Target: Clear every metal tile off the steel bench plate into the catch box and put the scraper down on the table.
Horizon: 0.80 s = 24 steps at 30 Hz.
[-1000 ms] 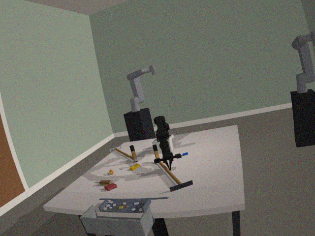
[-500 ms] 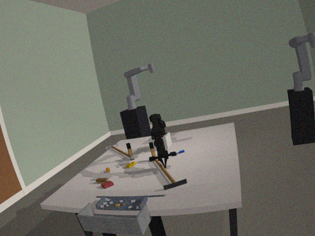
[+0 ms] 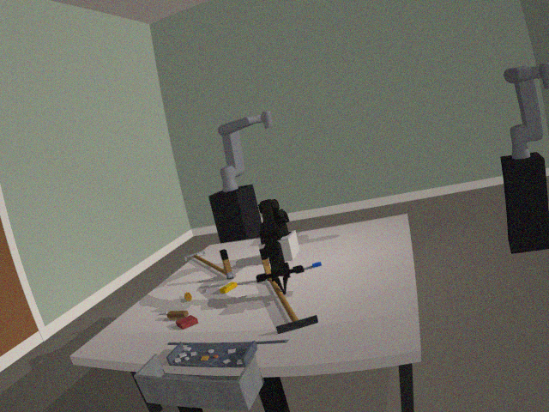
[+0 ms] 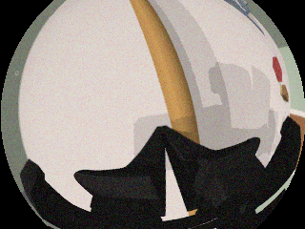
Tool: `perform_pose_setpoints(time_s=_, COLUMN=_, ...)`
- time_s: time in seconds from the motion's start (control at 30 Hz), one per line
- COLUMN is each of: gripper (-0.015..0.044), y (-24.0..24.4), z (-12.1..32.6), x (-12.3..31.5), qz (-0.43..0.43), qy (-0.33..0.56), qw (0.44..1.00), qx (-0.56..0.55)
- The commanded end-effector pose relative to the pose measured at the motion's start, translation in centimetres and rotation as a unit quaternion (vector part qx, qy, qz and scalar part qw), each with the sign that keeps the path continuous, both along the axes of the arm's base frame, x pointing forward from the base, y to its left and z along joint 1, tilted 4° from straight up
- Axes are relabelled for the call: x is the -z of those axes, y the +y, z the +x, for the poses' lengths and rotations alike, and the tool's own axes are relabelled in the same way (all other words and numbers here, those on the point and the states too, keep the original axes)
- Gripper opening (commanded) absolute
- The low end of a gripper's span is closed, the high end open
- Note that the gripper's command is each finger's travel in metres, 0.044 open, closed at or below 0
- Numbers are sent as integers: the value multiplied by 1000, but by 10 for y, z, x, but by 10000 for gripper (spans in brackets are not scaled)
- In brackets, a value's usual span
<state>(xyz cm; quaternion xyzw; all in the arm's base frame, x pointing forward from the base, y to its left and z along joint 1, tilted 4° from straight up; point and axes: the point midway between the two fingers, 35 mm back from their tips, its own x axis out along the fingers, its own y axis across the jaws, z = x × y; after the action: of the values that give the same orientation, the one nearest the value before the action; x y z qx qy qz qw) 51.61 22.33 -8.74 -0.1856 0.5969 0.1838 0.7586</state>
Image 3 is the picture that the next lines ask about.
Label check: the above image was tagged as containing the red rectangular block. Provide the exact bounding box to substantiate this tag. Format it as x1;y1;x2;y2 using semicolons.
176;315;198;330

